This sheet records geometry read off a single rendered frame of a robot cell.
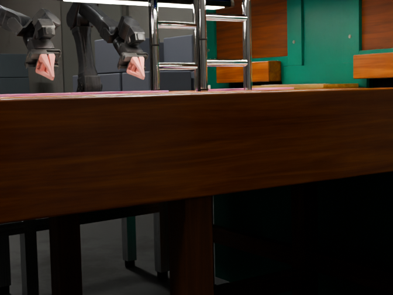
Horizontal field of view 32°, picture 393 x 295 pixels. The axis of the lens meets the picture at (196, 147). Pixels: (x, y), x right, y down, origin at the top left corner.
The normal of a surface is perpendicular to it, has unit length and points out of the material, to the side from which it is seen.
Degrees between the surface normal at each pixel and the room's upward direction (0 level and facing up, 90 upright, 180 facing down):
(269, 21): 90
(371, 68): 90
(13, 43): 90
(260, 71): 90
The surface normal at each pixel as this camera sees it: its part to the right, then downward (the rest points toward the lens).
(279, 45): -0.82, 0.07
